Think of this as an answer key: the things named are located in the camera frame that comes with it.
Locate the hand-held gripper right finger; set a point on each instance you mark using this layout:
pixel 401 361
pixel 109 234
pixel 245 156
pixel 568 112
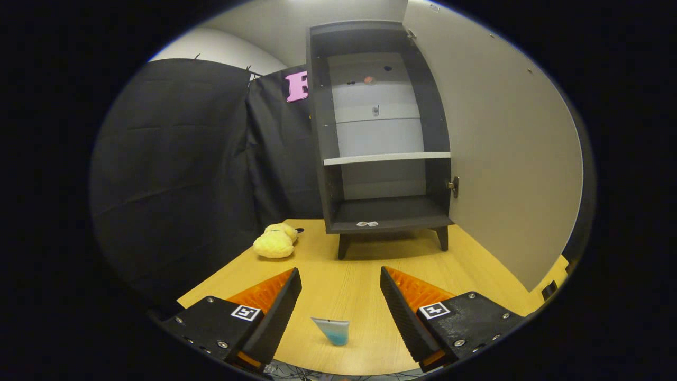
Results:
pixel 406 323

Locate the white cabinet shelf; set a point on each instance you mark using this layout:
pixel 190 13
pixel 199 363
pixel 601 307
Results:
pixel 386 157

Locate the dark grey cabinet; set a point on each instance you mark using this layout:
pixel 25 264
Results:
pixel 386 209

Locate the black backdrop cloth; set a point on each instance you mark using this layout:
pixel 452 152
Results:
pixel 169 174

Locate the small black table clamp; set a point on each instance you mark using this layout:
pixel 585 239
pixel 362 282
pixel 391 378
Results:
pixel 549 290

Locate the blue and white tube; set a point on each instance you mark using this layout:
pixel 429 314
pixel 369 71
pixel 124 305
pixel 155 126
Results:
pixel 333 332

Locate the beige cabinet door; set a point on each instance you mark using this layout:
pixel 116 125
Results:
pixel 502 159

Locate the yellow plush toy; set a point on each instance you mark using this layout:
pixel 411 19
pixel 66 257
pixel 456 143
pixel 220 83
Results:
pixel 275 243

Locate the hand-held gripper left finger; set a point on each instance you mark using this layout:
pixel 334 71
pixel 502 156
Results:
pixel 277 323

